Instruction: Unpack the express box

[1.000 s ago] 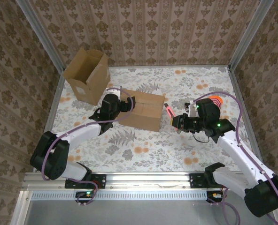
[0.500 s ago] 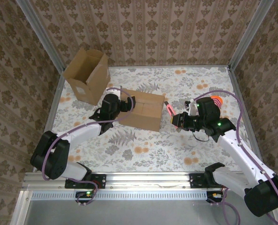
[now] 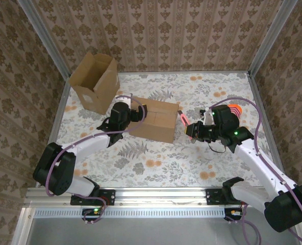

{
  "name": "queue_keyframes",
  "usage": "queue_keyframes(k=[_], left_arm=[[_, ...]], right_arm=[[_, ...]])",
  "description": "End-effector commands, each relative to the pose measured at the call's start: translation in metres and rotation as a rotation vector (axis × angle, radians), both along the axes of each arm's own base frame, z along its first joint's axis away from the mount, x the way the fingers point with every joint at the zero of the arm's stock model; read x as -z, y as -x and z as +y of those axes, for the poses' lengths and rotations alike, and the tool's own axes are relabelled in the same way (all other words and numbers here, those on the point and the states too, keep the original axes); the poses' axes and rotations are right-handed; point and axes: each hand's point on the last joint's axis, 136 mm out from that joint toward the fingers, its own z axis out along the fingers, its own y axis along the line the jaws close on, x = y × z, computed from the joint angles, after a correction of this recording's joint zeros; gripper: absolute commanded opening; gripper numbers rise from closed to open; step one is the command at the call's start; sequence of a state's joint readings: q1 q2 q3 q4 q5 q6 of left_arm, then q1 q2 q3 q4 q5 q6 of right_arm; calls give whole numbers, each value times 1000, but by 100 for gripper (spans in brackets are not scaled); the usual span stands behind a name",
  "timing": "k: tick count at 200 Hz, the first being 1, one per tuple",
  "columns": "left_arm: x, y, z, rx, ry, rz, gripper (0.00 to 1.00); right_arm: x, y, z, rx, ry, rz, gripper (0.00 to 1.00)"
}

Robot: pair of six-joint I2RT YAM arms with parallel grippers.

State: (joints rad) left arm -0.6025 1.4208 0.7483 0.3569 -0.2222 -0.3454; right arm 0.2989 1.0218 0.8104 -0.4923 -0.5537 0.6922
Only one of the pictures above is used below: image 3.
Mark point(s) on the cardboard box with label sticker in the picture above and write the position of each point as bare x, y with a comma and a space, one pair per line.
89, 84

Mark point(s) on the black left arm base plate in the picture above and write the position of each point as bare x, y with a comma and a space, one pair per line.
110, 197

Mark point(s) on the small black controller board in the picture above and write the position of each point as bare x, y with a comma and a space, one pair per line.
232, 212
91, 211

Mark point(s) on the plush doll with black hair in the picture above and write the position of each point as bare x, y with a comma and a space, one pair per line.
236, 108

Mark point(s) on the aluminium table side rail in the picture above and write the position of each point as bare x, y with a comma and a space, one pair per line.
59, 120
265, 120

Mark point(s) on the brown cardboard box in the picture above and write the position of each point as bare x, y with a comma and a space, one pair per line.
156, 125

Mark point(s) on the grey metal shelf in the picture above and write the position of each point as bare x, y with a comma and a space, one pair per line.
153, 232

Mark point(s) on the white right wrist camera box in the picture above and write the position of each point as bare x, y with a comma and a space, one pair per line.
206, 118

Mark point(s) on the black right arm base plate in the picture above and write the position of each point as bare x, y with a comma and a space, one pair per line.
212, 197

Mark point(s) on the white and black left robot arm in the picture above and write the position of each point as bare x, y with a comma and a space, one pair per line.
54, 173

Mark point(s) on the aluminium mounting rail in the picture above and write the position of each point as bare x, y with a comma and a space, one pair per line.
153, 196

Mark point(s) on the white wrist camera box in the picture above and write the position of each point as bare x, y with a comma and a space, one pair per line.
124, 99
206, 118

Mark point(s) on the floral table cover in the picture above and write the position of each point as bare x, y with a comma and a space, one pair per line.
153, 176

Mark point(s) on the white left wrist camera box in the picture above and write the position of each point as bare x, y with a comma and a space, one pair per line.
124, 99

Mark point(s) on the pink utility knife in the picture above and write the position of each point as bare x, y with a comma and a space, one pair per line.
183, 118

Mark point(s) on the aluminium frame post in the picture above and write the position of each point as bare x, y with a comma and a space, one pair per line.
271, 38
46, 40

